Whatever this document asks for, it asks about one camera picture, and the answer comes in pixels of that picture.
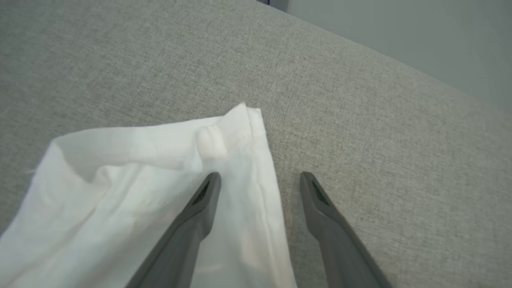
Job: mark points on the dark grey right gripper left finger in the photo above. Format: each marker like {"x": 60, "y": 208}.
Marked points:
{"x": 188, "y": 236}

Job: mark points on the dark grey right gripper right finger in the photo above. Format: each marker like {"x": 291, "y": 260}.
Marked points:
{"x": 340, "y": 248}

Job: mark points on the red and white sports jersey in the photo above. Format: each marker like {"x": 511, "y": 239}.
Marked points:
{"x": 100, "y": 192}

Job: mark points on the grey fabric sofa seat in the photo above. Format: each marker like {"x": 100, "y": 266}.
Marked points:
{"x": 360, "y": 120}

